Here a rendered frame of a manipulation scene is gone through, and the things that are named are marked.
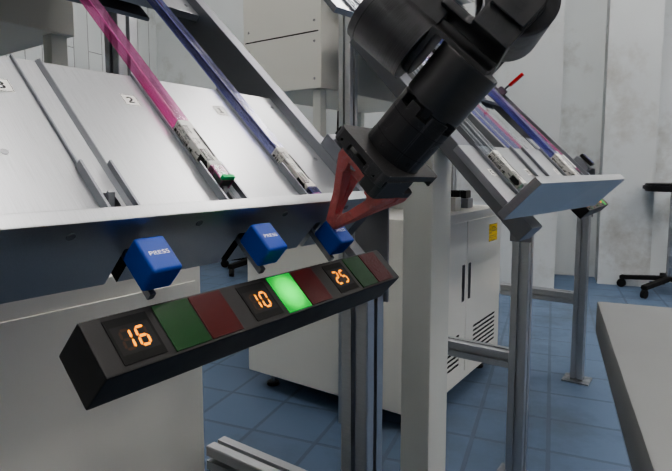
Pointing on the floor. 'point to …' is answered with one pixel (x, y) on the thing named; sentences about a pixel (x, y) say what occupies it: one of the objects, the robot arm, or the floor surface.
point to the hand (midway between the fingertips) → (336, 219)
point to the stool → (667, 250)
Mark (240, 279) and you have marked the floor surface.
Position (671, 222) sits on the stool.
